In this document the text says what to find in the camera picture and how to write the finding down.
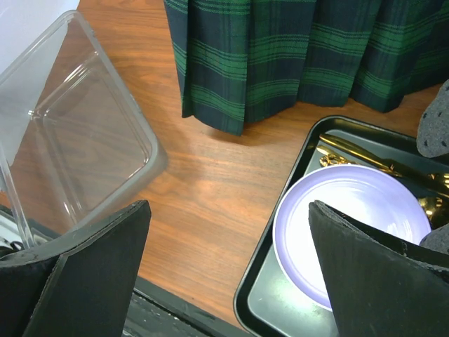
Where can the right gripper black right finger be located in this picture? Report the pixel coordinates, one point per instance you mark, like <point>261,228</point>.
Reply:
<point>378,284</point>

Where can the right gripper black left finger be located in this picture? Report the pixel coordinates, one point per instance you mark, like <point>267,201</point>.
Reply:
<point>79,284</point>

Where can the grey dotted skirt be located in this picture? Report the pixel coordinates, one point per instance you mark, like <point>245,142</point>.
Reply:
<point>432,141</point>

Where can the green plaid pleated skirt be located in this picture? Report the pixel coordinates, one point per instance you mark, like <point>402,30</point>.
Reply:
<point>240,62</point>

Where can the lavender round plate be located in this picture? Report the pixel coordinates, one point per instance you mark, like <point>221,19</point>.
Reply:
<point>365,194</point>

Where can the gold cutlery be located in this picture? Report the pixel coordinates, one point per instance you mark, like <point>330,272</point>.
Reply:
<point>338,151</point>

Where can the black rectangular tray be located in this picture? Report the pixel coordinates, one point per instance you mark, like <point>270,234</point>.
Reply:
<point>265,302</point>

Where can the clear plastic storage bin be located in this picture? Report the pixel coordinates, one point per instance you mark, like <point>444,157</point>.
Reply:
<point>75,145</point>

